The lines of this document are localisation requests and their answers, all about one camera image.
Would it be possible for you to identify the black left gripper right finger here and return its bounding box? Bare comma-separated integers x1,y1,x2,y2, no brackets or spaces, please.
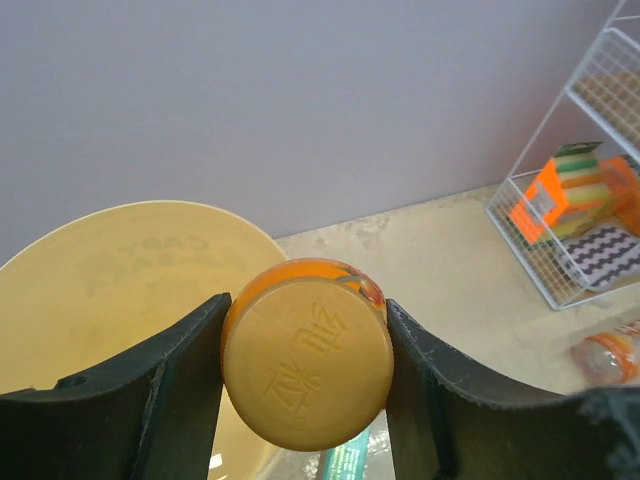
386,299,639,479

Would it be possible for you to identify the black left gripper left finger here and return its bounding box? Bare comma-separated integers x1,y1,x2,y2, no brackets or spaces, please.
1,293,231,479

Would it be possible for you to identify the orange juice bottle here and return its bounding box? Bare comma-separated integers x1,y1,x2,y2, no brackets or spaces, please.
220,258,394,452

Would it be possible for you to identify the yellow plastic bin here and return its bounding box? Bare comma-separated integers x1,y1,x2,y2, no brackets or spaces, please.
1,201,285,479

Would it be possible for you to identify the teal rectangular box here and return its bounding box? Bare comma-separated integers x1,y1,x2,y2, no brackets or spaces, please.
319,427,371,480

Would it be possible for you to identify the orange label clear bottle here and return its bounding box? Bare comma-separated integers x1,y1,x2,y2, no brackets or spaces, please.
571,319,639,385

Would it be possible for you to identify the purple wavy pattern pouch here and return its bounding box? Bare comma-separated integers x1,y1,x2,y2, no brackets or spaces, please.
555,224,639,292

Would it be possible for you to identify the sponge pack bottom shelf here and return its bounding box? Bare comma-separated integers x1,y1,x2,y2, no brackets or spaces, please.
508,141,613,245

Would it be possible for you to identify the orange box bottom shelf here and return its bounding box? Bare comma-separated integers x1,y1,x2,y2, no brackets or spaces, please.
599,155,639,236

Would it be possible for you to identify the white wire shelf rack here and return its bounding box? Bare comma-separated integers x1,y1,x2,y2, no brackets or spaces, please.
487,1,639,310

